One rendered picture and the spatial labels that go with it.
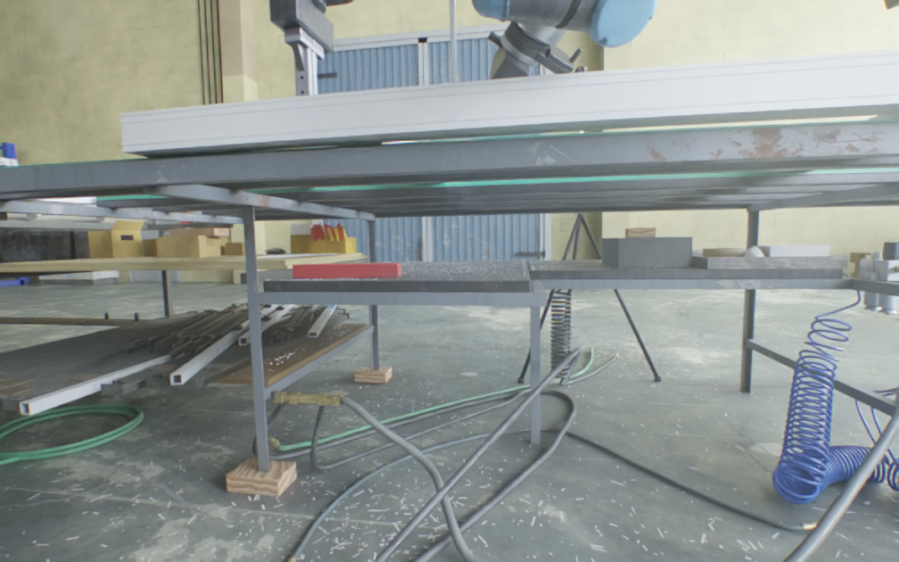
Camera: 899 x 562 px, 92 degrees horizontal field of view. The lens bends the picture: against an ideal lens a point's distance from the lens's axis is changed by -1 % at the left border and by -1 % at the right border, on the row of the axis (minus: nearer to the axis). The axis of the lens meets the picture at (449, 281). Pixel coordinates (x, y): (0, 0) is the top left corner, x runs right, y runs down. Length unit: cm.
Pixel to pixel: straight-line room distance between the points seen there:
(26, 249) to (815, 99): 269
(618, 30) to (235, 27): 851
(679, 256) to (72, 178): 159
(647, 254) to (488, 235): 576
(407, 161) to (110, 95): 1018
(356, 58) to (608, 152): 760
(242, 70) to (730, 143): 827
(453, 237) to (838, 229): 572
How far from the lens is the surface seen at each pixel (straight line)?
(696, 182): 142
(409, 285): 115
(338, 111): 79
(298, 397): 138
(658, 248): 159
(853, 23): 915
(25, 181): 123
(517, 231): 722
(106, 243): 253
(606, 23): 67
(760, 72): 80
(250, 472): 146
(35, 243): 268
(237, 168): 90
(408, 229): 745
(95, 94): 1106
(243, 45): 884
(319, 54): 89
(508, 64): 79
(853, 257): 830
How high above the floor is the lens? 69
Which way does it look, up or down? 5 degrees down
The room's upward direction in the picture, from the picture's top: 1 degrees counter-clockwise
